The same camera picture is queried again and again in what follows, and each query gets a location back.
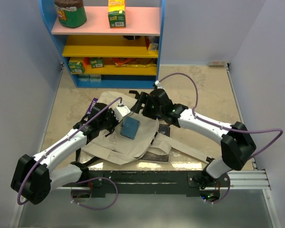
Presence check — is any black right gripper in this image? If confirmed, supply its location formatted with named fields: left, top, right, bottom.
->
left=130, top=92, right=163, bottom=121

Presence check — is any blue notebook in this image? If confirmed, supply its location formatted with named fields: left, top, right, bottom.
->
left=120, top=117, right=140, bottom=140

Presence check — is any cream canvas backpack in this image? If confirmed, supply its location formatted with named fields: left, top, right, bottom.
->
left=80, top=91, right=214, bottom=166

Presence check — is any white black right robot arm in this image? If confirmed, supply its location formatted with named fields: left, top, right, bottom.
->
left=130, top=88, right=256, bottom=187

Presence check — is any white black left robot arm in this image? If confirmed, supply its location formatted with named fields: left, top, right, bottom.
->
left=10, top=103, right=120, bottom=205

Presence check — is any orange snack bag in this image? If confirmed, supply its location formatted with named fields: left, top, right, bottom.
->
left=111, top=57, right=157, bottom=68

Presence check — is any light blue tissue pack right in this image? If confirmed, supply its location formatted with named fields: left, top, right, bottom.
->
left=89, top=75, right=102, bottom=83

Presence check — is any purple treehouse book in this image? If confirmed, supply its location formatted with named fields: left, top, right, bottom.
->
left=85, top=98, right=98, bottom=114

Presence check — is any dark tale of two cities book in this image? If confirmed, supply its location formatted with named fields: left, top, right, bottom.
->
left=140, top=124, right=170, bottom=163

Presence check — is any small carton on shelf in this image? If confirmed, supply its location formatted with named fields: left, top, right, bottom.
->
left=145, top=36, right=159, bottom=51

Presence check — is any green orange box right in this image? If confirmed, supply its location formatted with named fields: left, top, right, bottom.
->
left=89, top=57, right=104, bottom=68

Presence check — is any green orange box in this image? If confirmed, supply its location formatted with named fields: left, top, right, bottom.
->
left=89, top=57, right=104, bottom=68
left=68, top=61, right=85, bottom=74

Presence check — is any green orange box left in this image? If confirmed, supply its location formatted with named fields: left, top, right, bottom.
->
left=68, top=61, right=85, bottom=74

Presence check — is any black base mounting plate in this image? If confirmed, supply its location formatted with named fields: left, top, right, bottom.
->
left=81, top=170, right=230, bottom=198

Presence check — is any blue yellow pink shelf unit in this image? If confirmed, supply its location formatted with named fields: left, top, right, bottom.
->
left=38, top=0, right=165, bottom=89

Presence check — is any yellow green sponge box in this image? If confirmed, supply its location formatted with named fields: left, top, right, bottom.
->
left=108, top=0, right=126, bottom=29

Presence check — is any brown green canister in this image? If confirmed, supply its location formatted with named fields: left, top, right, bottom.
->
left=54, top=0, right=87, bottom=28

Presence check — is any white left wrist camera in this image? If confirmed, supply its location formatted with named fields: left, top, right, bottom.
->
left=113, top=105, right=131, bottom=122

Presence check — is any white label on wall base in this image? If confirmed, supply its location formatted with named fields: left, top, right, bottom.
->
left=207, top=61, right=227, bottom=67

